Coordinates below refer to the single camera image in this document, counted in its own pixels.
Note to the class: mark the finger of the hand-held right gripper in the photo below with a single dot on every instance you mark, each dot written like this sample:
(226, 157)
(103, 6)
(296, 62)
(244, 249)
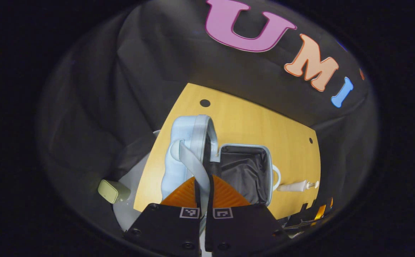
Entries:
(307, 216)

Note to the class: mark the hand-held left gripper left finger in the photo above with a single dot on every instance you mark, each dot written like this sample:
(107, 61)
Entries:
(164, 228)

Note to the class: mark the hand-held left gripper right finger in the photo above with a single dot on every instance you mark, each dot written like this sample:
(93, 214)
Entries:
(243, 228)

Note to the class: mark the white pump bottle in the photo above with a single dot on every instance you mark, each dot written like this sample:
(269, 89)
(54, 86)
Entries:
(312, 184)

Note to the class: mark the white squeeze tube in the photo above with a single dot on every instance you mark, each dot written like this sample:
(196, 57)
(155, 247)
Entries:
(293, 186)

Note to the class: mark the light blue suitcase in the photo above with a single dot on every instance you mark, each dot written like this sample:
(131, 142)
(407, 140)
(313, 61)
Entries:
(193, 135)

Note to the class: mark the pale green box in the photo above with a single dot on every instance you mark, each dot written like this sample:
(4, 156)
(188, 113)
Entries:
(113, 191)

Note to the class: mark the black backdrop cloth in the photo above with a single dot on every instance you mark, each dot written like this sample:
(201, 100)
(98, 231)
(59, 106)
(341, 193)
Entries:
(157, 64)

